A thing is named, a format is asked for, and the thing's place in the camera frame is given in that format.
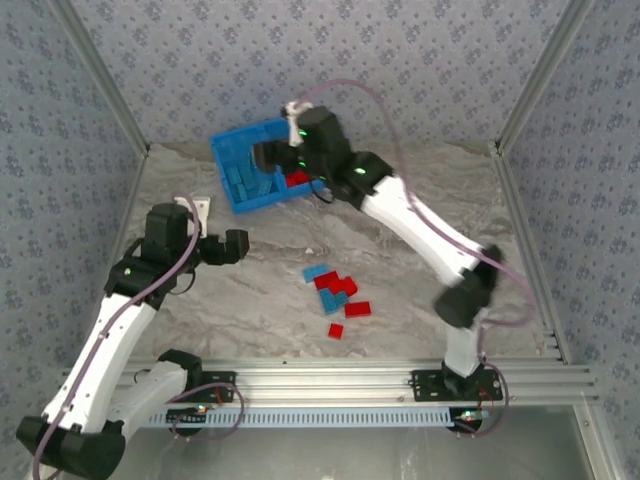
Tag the long red lego brick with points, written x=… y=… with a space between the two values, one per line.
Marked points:
x=358 y=309
x=325 y=281

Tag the tall red lego brick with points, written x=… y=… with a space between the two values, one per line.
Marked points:
x=345 y=287

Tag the small red lego brick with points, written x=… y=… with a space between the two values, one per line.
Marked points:
x=336 y=331

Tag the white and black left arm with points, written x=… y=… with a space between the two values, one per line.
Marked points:
x=115 y=325

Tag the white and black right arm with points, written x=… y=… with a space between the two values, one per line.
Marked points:
x=425 y=230

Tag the blue two-compartment plastic bin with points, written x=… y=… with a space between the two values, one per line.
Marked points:
x=222 y=145

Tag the small circuit board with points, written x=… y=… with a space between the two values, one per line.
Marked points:
x=192 y=414
x=470 y=415

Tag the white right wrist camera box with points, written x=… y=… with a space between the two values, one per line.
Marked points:
x=298 y=109

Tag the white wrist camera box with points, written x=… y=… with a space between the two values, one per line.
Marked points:
x=202 y=207
x=298 y=109

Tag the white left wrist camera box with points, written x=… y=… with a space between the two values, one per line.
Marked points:
x=202 y=207

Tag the aluminium frame side rail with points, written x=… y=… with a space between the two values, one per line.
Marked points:
x=517 y=200
x=134 y=185

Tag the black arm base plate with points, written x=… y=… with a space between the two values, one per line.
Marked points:
x=425 y=385
x=220 y=385

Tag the aluminium frame post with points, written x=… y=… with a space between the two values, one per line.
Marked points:
x=540 y=75
x=102 y=75

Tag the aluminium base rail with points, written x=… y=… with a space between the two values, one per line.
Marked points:
x=325 y=382

